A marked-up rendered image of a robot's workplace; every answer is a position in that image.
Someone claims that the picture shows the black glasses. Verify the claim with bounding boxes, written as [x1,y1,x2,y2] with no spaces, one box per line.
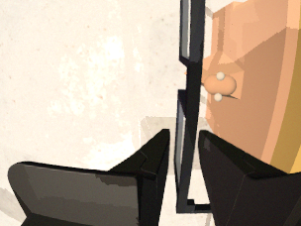
[174,0,213,215]

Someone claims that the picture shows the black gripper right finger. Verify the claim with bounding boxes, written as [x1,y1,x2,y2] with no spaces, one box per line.
[198,130,301,226]

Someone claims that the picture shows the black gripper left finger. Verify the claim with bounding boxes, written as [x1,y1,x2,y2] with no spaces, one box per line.
[7,129,170,226]

